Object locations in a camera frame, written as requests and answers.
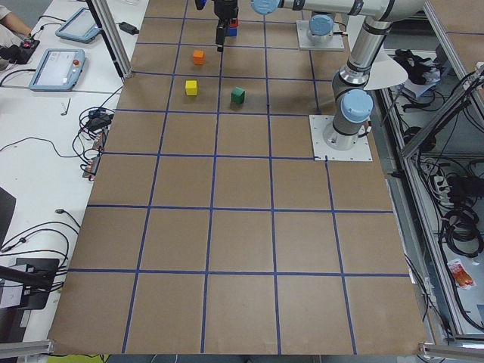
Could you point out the black emergency stop box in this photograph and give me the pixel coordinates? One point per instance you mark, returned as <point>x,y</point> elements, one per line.
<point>20,54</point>

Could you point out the near teach pendant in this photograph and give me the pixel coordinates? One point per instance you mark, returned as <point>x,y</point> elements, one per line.
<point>58,70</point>

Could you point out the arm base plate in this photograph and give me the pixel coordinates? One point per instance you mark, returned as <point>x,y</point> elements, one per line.
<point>307,41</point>
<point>329,145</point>

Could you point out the allen key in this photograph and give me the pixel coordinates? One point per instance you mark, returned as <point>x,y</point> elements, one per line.
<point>66,107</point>

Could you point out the yellow wooden block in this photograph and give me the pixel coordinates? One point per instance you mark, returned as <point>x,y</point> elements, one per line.
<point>191,87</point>

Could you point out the far teach pendant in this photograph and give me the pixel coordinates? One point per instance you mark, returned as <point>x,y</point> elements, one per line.
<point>80,27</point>

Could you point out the aluminium frame post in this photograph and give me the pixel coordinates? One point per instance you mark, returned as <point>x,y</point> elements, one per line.
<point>106,24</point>

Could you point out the teach pendant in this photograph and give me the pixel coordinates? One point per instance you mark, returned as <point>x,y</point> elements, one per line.
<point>80,27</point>
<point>58,70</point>

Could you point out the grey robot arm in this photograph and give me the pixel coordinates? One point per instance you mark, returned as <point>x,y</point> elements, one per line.
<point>354,104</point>
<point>321,27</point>

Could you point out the green wooden block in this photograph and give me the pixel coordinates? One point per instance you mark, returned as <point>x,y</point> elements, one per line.
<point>238,95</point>

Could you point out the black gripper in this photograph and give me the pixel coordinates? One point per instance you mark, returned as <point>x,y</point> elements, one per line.
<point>224,9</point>

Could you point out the black power brick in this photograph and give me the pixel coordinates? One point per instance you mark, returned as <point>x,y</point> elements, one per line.
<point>128,28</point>

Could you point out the red snack packet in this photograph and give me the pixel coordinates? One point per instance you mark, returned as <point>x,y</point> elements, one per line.
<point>460,275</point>

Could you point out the orange wooden block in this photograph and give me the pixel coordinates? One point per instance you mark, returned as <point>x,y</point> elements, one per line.
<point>198,57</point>

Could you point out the white chair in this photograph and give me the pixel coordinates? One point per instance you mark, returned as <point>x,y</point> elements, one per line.
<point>385,73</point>

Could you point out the red wooden block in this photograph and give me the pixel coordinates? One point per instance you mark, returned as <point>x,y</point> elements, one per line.
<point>234,23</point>

